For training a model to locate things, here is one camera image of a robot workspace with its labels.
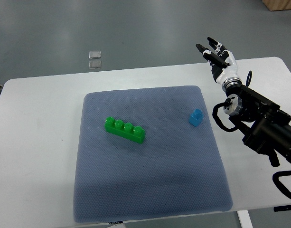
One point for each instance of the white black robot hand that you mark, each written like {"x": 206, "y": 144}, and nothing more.
{"x": 222, "y": 62}

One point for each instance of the small blue block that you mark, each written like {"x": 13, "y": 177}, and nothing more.
{"x": 196, "y": 117}

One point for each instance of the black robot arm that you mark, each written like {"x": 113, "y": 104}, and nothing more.
{"x": 265, "y": 126}

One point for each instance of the long green block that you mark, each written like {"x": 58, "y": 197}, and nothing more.
{"x": 124, "y": 130}

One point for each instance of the wooden box corner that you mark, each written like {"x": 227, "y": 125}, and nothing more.
{"x": 277, "y": 5}

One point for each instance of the blue-grey fabric mat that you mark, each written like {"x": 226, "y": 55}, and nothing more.
{"x": 177, "y": 170}

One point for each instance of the upper metal floor plate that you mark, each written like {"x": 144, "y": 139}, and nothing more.
{"x": 94, "y": 54}

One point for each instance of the white table leg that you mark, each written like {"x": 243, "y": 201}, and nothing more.
{"x": 244, "y": 219}

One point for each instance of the black table control panel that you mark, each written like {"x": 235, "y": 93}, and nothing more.
{"x": 282, "y": 208}

